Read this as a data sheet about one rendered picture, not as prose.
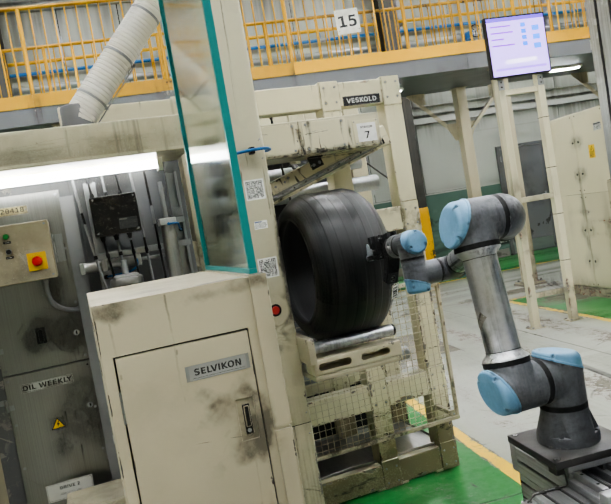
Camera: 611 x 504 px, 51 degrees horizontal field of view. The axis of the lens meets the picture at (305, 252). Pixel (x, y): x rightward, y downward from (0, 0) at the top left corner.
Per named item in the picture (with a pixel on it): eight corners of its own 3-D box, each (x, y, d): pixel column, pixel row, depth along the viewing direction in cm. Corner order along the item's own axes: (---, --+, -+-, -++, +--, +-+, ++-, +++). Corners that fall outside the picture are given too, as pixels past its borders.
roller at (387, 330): (310, 343, 234) (306, 343, 238) (312, 355, 234) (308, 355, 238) (394, 323, 246) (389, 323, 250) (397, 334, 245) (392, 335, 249)
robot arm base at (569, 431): (614, 440, 157) (608, 400, 156) (559, 454, 154) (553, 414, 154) (576, 422, 172) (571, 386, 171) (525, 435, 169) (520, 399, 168)
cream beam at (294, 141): (251, 162, 261) (245, 126, 260) (236, 170, 285) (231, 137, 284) (384, 144, 281) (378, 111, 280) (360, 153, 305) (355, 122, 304)
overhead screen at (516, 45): (492, 79, 581) (483, 18, 578) (490, 80, 586) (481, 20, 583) (552, 71, 593) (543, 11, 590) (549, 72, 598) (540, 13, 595)
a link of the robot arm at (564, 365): (599, 399, 158) (591, 345, 158) (554, 413, 154) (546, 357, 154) (566, 389, 170) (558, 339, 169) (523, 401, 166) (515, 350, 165)
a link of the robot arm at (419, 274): (446, 287, 196) (438, 252, 197) (413, 294, 193) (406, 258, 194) (434, 288, 204) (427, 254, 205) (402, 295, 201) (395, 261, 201)
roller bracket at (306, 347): (311, 366, 230) (306, 339, 229) (278, 351, 267) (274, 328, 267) (319, 364, 231) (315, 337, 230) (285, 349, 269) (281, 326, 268)
